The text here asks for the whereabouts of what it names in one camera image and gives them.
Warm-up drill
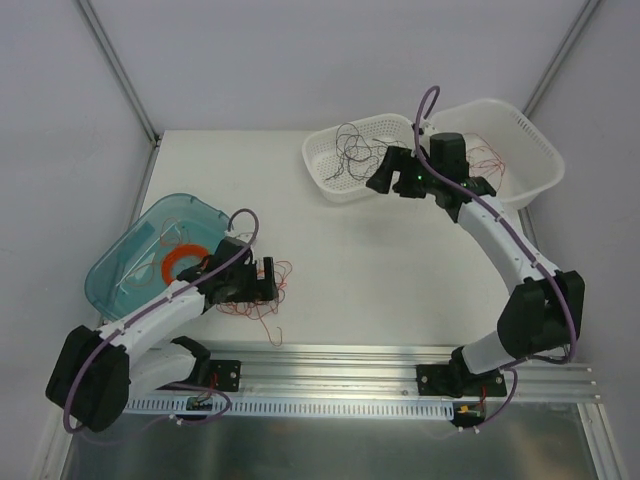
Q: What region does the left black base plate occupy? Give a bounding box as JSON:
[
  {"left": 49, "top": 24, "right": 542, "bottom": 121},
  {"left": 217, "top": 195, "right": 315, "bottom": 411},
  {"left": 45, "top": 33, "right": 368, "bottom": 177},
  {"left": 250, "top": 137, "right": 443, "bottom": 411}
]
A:
[{"left": 199, "top": 359, "right": 242, "bottom": 393}]

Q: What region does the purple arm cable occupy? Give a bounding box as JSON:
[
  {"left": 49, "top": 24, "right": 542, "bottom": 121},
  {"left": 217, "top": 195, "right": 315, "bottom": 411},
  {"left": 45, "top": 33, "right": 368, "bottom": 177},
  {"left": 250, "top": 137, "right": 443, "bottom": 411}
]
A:
[
  {"left": 412, "top": 85, "right": 581, "bottom": 371},
  {"left": 62, "top": 208, "right": 260, "bottom": 434}
]

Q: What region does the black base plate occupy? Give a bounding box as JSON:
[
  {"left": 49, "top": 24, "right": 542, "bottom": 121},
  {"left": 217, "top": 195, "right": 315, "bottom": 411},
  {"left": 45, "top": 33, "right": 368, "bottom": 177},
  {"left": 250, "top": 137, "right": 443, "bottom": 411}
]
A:
[
  {"left": 199, "top": 359, "right": 242, "bottom": 393},
  {"left": 416, "top": 364, "right": 507, "bottom": 399}
]

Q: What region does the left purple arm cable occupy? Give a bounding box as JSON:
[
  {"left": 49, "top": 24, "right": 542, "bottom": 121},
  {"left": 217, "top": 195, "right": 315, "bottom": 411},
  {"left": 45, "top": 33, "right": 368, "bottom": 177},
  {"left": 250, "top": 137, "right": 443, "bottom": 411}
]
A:
[{"left": 62, "top": 208, "right": 260, "bottom": 434}]

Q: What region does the white slotted cable duct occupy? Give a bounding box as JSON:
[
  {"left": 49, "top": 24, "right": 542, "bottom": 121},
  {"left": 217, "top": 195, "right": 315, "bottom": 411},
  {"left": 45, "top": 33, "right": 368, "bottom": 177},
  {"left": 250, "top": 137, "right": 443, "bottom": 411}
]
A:
[{"left": 124, "top": 393, "right": 454, "bottom": 421}]

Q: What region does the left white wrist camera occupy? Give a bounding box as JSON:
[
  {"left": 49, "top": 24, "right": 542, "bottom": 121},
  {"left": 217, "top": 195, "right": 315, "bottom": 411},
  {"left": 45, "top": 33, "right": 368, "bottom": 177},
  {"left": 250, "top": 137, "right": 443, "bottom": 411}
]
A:
[{"left": 226, "top": 229, "right": 256, "bottom": 246}]

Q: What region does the right aluminium frame post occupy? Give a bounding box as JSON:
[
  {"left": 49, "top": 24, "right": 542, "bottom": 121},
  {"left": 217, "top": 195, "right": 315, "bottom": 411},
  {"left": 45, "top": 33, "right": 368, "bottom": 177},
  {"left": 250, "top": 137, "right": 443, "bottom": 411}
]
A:
[{"left": 522, "top": 0, "right": 604, "bottom": 117}]

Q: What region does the dark purple cable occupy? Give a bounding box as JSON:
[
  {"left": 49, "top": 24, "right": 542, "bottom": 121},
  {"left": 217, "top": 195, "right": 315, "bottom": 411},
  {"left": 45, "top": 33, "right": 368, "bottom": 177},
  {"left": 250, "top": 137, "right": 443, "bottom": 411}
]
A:
[{"left": 322, "top": 122, "right": 396, "bottom": 182}]

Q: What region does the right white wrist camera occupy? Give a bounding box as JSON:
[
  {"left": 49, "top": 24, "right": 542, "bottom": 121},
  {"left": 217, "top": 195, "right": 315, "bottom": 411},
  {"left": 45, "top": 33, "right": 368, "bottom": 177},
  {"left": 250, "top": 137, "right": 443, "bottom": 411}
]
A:
[{"left": 412, "top": 119, "right": 439, "bottom": 139}]

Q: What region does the red cable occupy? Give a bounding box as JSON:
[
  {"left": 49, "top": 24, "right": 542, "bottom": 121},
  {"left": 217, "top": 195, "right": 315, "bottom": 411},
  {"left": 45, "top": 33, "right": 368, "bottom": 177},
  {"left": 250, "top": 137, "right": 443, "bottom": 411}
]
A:
[{"left": 467, "top": 132, "right": 507, "bottom": 176}]

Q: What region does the white translucent tub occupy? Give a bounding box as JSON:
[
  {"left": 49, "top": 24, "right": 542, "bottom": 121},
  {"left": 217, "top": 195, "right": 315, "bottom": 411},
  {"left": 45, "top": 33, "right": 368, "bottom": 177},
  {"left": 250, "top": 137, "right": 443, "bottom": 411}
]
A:
[{"left": 430, "top": 98, "right": 565, "bottom": 210}]

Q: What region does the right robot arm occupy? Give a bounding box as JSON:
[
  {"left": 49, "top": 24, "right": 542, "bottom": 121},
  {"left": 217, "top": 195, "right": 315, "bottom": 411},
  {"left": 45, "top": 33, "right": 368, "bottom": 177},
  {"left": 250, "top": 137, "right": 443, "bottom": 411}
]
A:
[{"left": 366, "top": 133, "right": 585, "bottom": 398}]

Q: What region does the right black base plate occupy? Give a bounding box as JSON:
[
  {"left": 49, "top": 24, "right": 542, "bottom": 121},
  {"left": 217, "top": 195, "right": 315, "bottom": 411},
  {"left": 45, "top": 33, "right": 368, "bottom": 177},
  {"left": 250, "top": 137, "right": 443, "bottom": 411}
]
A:
[{"left": 416, "top": 364, "right": 507, "bottom": 399}]

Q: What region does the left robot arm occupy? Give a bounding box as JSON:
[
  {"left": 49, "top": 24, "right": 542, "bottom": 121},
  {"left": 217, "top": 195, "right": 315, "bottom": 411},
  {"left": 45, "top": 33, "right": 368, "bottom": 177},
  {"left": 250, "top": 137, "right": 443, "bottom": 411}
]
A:
[{"left": 45, "top": 238, "right": 279, "bottom": 433}]

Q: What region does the white perforated basket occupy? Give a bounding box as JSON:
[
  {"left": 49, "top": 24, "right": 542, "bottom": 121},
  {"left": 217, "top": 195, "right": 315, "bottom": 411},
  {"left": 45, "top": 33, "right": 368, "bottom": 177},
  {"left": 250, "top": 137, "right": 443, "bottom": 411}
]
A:
[{"left": 301, "top": 113, "right": 414, "bottom": 204}]

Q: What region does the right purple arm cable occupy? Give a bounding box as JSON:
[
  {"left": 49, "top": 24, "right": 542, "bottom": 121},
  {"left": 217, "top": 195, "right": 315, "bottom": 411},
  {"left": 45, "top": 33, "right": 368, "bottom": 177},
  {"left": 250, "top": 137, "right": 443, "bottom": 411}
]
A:
[{"left": 412, "top": 85, "right": 581, "bottom": 371}]

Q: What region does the orange cable coil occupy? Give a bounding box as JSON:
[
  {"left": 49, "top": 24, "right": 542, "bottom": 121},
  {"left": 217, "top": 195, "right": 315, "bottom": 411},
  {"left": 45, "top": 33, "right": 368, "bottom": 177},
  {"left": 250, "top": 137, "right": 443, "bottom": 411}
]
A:
[{"left": 161, "top": 244, "right": 213, "bottom": 284}]

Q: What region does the aluminium mounting rail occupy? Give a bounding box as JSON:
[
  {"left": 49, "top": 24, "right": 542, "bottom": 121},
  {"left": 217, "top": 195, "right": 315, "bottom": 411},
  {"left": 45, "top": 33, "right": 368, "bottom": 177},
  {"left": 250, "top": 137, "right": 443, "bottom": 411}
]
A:
[{"left": 203, "top": 341, "right": 602, "bottom": 403}]

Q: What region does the red orange cable ball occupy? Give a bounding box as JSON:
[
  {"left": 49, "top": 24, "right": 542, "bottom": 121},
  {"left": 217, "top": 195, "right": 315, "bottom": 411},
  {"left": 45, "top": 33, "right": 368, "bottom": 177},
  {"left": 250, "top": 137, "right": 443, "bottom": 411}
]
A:
[{"left": 215, "top": 260, "right": 293, "bottom": 348}]

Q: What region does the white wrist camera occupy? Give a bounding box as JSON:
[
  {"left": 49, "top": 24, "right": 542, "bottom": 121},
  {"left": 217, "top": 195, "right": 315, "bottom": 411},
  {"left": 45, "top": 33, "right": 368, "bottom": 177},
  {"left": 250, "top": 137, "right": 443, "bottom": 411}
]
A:
[
  {"left": 412, "top": 119, "right": 439, "bottom": 139},
  {"left": 226, "top": 229, "right": 256, "bottom": 246}
]

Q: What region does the teal plastic tub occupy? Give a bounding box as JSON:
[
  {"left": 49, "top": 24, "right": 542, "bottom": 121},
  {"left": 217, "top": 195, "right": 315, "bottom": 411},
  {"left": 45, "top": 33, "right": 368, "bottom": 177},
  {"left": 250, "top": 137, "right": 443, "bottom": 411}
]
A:
[{"left": 85, "top": 193, "right": 229, "bottom": 321}]

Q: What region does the thin orange cable in tub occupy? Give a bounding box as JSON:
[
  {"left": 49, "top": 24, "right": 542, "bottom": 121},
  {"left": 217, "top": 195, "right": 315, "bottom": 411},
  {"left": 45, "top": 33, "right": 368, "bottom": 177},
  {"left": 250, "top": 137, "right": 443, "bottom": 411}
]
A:
[{"left": 115, "top": 215, "right": 191, "bottom": 289}]

